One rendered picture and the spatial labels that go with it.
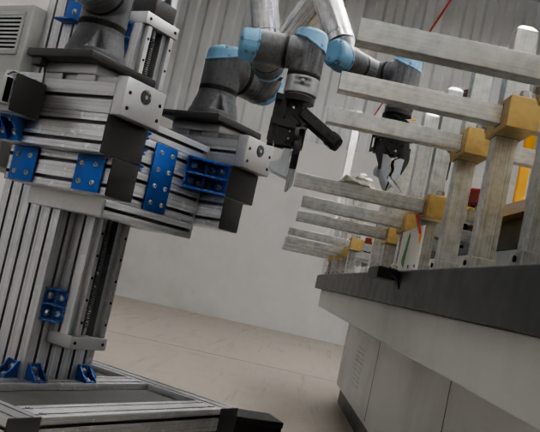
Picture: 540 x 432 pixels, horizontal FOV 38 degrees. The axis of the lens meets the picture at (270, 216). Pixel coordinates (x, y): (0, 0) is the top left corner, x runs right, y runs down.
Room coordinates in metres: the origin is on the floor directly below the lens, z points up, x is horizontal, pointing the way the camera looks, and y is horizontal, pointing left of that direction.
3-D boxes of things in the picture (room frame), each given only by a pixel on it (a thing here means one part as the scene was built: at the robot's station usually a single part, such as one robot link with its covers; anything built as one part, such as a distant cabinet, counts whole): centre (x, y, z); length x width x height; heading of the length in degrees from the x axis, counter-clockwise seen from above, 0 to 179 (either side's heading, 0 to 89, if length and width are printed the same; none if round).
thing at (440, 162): (1.74, -0.35, 0.89); 0.04 x 0.04 x 0.48; 89
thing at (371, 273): (1.81, -0.29, 0.68); 0.22 x 0.05 x 0.05; 179
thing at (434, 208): (1.72, -0.35, 0.85); 0.14 x 0.06 x 0.05; 179
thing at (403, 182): (2.24, -0.36, 0.89); 0.04 x 0.04 x 0.48; 89
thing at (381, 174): (1.97, -0.25, 0.95); 0.06 x 0.03 x 0.09; 19
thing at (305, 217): (2.20, -0.29, 0.81); 0.44 x 0.03 x 0.04; 89
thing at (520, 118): (1.22, -0.34, 0.95); 0.14 x 0.06 x 0.05; 179
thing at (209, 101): (2.29, 0.23, 1.09); 0.15 x 0.15 x 0.10
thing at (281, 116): (1.70, 0.00, 0.97); 0.09 x 0.08 x 0.12; 89
